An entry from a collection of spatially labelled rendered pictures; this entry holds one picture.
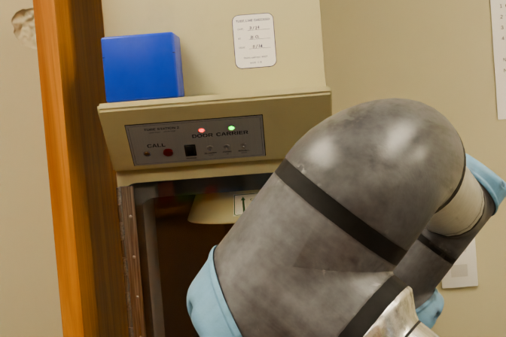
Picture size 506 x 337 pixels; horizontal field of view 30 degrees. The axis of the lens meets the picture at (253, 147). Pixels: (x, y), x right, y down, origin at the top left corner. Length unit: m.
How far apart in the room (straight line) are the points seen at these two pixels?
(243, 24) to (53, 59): 0.28
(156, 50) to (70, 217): 0.26
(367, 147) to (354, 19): 1.18
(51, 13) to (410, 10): 0.78
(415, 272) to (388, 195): 0.41
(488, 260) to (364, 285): 1.24
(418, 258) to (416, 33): 0.86
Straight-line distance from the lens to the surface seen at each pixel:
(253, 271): 0.67
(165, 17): 1.41
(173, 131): 1.32
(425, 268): 1.07
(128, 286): 1.42
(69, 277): 1.36
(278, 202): 0.68
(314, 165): 0.67
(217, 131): 1.32
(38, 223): 1.90
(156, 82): 1.30
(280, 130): 1.33
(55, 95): 1.34
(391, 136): 0.68
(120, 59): 1.30
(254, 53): 1.40
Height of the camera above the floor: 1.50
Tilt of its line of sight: 3 degrees down
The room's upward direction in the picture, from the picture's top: 5 degrees counter-clockwise
